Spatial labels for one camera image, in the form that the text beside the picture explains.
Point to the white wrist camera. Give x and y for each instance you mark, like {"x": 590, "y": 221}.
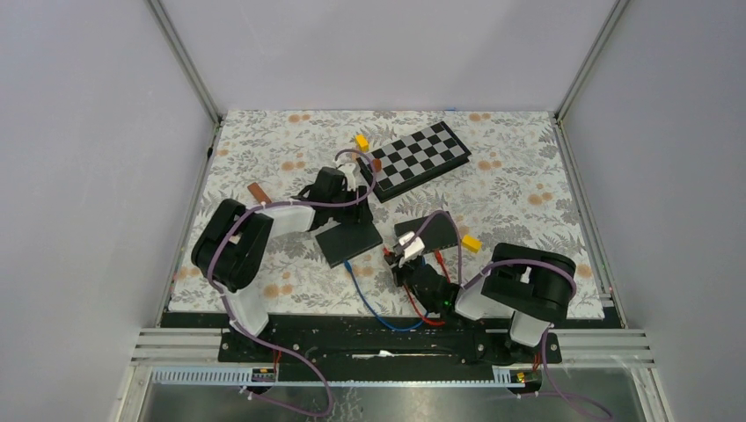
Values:
{"x": 408, "y": 247}
{"x": 349, "y": 172}

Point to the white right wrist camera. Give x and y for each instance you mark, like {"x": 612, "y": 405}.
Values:
{"x": 408, "y": 247}

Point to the yellow block near chessboard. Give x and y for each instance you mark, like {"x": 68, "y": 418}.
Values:
{"x": 362, "y": 143}

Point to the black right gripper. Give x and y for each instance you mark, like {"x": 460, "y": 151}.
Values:
{"x": 398, "y": 270}

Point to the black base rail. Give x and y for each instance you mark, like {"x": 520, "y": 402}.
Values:
{"x": 361, "y": 349}

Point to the right aluminium frame post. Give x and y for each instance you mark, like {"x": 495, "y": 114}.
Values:
{"x": 611, "y": 21}

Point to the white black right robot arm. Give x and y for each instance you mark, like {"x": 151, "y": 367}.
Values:
{"x": 536, "y": 285}

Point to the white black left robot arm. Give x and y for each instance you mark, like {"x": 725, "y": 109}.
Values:
{"x": 229, "y": 251}

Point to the left aluminium frame post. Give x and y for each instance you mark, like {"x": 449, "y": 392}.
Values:
{"x": 184, "y": 60}

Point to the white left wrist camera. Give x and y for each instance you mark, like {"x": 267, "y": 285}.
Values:
{"x": 349, "y": 172}

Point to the floral table mat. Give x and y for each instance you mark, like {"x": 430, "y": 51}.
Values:
{"x": 514, "y": 190}

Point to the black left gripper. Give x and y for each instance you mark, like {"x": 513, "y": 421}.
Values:
{"x": 358, "y": 213}

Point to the reddish brown wooden block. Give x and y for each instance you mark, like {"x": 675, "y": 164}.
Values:
{"x": 258, "y": 193}

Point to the black network switch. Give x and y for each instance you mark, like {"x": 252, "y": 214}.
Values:
{"x": 440, "y": 234}
{"x": 344, "y": 242}

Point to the black white chessboard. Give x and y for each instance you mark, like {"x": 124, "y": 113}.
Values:
{"x": 415, "y": 159}

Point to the yellow block on mat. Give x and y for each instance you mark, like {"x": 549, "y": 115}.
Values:
{"x": 471, "y": 243}

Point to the aluminium frame post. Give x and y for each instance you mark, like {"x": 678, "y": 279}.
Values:
{"x": 611, "y": 21}
{"x": 184, "y": 60}

